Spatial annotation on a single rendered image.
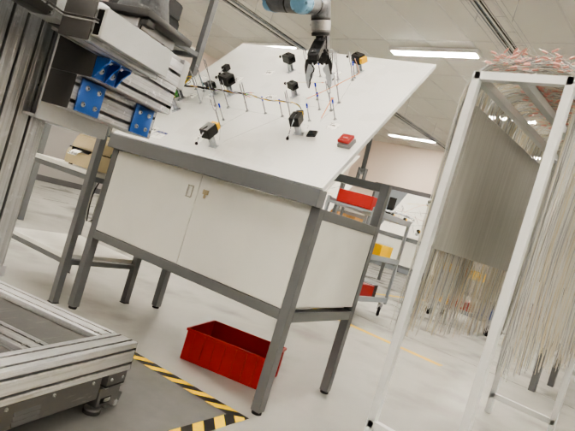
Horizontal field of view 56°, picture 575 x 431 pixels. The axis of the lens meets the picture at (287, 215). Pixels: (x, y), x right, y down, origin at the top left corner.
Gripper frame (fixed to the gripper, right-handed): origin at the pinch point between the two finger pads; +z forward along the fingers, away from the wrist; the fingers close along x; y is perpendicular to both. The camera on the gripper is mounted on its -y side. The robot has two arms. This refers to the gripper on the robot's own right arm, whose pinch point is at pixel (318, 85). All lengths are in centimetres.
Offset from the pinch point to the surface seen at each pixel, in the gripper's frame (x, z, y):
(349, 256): -13, 70, 3
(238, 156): 30.3, 28.0, -11.5
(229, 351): 30, 109, -26
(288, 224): 2, 49, -26
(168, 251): 59, 69, -24
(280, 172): 8.5, 31.4, -18.6
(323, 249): -10, 60, -19
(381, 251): 33, 166, 271
